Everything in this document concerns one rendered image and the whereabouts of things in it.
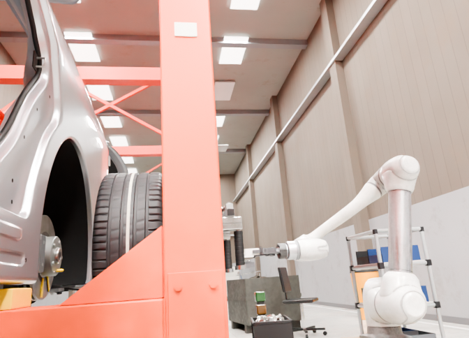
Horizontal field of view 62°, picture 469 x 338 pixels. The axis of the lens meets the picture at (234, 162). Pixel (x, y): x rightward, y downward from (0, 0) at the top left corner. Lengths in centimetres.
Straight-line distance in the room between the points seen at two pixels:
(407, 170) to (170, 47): 122
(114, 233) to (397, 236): 123
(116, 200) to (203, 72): 56
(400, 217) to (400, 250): 15
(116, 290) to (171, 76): 62
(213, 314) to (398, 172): 121
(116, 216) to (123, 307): 44
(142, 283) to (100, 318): 13
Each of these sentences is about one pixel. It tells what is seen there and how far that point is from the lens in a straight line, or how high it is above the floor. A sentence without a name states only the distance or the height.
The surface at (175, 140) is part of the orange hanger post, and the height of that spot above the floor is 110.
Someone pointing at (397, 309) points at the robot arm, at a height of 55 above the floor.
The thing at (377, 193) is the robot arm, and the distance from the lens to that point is 213.
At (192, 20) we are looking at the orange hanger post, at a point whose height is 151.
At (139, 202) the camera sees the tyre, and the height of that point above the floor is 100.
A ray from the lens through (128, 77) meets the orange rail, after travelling 526.
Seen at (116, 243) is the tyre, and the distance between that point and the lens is 140.
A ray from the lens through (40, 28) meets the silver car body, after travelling 153.
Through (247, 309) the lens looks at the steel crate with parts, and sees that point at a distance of 578.
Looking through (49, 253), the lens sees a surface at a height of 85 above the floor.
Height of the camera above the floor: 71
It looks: 17 degrees up
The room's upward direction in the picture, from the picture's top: 4 degrees counter-clockwise
